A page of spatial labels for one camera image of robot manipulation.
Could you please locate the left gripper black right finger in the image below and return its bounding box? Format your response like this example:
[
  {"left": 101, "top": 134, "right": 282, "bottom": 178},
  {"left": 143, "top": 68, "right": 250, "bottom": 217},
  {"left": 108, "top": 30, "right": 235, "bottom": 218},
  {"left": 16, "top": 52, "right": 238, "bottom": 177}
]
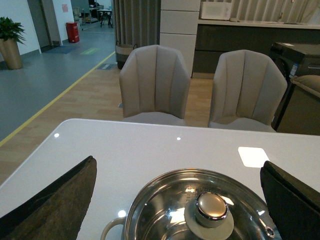
[{"left": 260, "top": 161, "right": 320, "bottom": 240}]

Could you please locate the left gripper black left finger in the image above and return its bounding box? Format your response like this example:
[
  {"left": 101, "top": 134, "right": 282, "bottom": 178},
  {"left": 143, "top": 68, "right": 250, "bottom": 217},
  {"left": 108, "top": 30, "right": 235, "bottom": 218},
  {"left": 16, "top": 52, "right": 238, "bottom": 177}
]
[{"left": 0, "top": 156, "right": 97, "bottom": 240}]

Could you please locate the glass pot lid with knob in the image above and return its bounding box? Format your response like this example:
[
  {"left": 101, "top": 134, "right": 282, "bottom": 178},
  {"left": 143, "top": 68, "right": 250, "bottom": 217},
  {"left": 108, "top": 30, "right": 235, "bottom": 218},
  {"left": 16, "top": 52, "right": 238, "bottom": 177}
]
[{"left": 122, "top": 168, "right": 281, "bottom": 240}]

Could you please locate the right beige upholstered chair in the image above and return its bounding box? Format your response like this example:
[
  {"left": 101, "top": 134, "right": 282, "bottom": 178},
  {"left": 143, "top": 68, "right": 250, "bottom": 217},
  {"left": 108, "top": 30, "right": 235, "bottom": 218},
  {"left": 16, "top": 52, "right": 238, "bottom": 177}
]
[{"left": 208, "top": 49, "right": 288, "bottom": 133}]

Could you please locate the beige upholstered chair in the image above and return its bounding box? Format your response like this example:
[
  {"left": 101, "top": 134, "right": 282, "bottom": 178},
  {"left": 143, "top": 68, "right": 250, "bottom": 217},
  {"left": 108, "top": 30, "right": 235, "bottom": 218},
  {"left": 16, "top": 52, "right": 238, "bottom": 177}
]
[
  {"left": 119, "top": 44, "right": 191, "bottom": 126},
  {"left": 208, "top": 49, "right": 288, "bottom": 133}
]

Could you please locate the left beige upholstered chair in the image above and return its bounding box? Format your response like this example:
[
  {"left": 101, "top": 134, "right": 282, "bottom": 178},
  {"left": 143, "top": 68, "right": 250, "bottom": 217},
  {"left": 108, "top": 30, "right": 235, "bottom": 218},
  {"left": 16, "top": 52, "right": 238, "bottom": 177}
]
[{"left": 119, "top": 44, "right": 191, "bottom": 126}]

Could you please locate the potted green plant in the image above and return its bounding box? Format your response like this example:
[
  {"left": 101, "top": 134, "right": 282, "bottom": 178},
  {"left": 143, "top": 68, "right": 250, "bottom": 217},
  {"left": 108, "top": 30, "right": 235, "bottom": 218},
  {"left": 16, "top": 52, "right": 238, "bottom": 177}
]
[{"left": 0, "top": 16, "right": 26, "bottom": 70}]

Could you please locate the red box on floor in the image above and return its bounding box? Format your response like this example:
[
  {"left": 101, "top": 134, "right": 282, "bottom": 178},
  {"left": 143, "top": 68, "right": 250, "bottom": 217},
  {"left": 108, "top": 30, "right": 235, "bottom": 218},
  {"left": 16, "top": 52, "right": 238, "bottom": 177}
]
[{"left": 66, "top": 22, "right": 80, "bottom": 43}]

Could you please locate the dark kitchen counter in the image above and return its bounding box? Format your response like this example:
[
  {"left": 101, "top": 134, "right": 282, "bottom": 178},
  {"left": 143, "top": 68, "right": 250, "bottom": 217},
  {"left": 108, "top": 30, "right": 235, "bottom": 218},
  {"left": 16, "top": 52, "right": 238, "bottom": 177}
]
[{"left": 192, "top": 20, "right": 320, "bottom": 79}]

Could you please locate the white microwave oven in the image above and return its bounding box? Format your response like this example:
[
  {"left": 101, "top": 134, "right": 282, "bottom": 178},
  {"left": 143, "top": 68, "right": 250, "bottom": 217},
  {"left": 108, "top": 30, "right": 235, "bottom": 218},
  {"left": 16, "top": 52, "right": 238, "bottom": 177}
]
[{"left": 200, "top": 1, "right": 233, "bottom": 21}]

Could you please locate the white tall cabinet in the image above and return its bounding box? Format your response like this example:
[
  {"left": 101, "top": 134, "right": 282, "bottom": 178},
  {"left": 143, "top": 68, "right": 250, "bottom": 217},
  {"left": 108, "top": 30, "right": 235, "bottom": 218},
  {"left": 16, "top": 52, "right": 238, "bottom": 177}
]
[{"left": 159, "top": 0, "right": 201, "bottom": 75}]

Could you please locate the woven basket with handles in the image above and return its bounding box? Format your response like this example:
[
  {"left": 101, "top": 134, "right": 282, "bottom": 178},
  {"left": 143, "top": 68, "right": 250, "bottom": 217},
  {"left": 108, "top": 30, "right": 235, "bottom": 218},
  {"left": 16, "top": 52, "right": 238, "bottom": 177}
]
[{"left": 115, "top": 40, "right": 138, "bottom": 70}]

